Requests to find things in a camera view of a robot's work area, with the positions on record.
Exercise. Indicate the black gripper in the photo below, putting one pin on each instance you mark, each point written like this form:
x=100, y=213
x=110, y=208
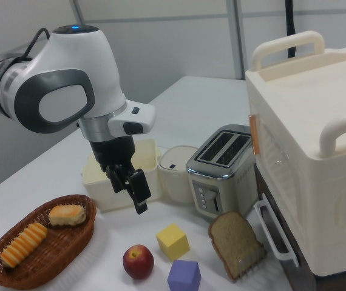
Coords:
x=112, y=151

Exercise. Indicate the golden square bread bun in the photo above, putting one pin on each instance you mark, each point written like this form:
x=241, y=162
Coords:
x=67, y=215

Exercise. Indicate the brown bread slice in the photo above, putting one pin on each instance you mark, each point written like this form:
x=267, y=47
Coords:
x=232, y=239

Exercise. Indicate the orange striped bread roll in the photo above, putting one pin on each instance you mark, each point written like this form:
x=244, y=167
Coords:
x=24, y=245

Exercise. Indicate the cream open plastic box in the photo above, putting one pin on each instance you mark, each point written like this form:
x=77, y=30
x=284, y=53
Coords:
x=100, y=188

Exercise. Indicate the cream lidded container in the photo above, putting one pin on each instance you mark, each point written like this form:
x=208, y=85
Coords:
x=176, y=172

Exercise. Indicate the yellow foam cube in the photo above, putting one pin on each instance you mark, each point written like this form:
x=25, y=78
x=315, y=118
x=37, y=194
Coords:
x=173, y=242

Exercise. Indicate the red apple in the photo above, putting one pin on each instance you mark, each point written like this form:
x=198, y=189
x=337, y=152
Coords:
x=138, y=262

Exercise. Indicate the silver two-slot toaster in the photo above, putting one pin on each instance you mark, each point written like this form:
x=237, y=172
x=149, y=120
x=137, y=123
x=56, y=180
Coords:
x=221, y=175

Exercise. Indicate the brown wicker basket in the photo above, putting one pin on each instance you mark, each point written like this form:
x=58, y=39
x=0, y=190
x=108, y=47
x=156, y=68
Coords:
x=54, y=251

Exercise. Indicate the purple foam cube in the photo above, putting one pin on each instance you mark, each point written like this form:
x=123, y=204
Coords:
x=184, y=277

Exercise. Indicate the black vertical pole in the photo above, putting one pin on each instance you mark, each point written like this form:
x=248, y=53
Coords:
x=289, y=24

